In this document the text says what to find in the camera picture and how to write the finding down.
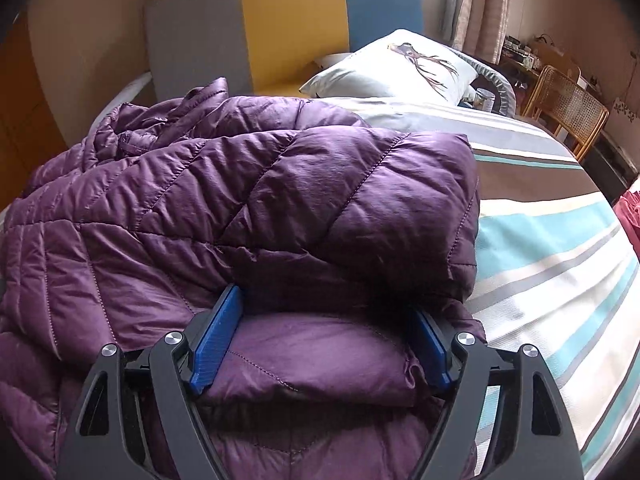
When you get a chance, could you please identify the grey yellow blue sofa chair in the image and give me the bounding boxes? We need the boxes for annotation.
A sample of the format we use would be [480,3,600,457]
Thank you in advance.
[145,0,424,101]

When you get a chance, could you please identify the rattan wooden chair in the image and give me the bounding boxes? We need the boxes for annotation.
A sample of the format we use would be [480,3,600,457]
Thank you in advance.
[522,65,608,162]

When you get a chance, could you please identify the purple quilted down jacket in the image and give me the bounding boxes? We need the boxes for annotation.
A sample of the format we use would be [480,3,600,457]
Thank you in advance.
[1,79,482,479]

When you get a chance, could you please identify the glass jar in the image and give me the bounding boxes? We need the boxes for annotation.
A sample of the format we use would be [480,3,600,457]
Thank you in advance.
[473,88,496,113]

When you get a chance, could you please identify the white floral pillow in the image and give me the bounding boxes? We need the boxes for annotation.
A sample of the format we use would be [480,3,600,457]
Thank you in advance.
[299,29,477,107]

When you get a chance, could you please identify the striped bed duvet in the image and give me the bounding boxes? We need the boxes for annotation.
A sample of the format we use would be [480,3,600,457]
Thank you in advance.
[337,98,639,479]

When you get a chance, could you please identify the red cloth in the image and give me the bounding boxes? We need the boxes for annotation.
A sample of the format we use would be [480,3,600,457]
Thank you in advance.
[613,190,640,259]

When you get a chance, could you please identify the cluttered wooden desk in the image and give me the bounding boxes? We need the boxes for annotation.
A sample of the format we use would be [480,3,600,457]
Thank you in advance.
[500,35,597,91]

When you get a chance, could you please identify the pink patterned curtain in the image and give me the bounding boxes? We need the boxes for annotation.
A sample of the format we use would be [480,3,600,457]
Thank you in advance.
[451,0,511,64]

